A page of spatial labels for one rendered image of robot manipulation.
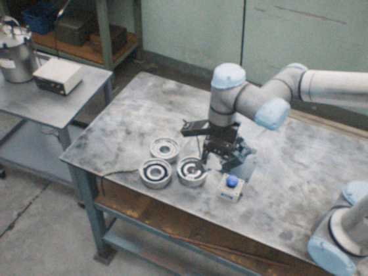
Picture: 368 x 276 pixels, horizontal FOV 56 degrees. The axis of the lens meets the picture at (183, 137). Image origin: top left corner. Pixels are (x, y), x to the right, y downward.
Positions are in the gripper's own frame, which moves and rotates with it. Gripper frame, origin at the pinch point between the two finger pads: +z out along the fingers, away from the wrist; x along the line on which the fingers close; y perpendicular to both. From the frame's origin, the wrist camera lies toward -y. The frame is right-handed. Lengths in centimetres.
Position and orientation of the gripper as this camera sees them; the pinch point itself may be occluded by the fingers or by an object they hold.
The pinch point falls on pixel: (206, 163)
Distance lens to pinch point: 107.1
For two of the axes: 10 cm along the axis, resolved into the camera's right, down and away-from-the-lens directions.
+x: 4.5, -6.2, 6.4
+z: -0.5, 7.0, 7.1
